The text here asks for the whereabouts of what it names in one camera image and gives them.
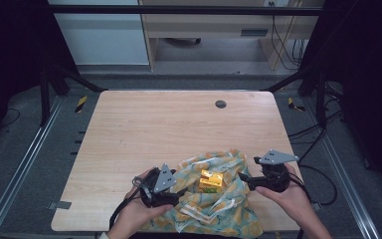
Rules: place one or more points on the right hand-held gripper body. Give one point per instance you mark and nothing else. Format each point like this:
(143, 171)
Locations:
(273, 174)

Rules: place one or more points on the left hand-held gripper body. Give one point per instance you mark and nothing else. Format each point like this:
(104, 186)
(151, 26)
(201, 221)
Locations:
(160, 186)

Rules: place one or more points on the yellow carton box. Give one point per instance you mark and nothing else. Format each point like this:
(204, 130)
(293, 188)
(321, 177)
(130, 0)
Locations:
(211, 181)

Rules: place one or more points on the orange-print teal fabric bag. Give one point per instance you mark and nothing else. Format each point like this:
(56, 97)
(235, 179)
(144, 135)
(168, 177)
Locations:
(212, 212)

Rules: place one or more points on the person's right hand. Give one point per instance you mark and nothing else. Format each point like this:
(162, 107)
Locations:
(290, 199)

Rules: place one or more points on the person's left hand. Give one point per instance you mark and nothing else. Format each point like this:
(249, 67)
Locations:
(132, 212)

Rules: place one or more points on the yellow-black striped tape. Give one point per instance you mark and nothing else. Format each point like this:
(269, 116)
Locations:
(81, 104)
(293, 104)

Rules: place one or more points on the grey round table grommet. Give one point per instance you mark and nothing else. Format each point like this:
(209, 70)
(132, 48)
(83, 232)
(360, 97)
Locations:
(220, 104)

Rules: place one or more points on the grey tape strip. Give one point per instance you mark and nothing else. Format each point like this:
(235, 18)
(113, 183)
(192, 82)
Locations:
(59, 205)

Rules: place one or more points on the black curtain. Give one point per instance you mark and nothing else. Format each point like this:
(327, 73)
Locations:
(364, 83)
(10, 56)

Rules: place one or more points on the white cabinet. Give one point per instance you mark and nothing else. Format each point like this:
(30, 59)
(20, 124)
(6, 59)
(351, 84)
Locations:
(102, 36)

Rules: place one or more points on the aluminium floor rail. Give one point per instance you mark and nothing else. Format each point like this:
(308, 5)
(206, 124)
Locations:
(23, 159)
(344, 179)

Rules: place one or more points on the black frame post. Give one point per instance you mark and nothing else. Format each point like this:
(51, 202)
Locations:
(321, 96)
(45, 96)

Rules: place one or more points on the black horizontal frame bar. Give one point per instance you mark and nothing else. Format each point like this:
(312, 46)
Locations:
(179, 10)

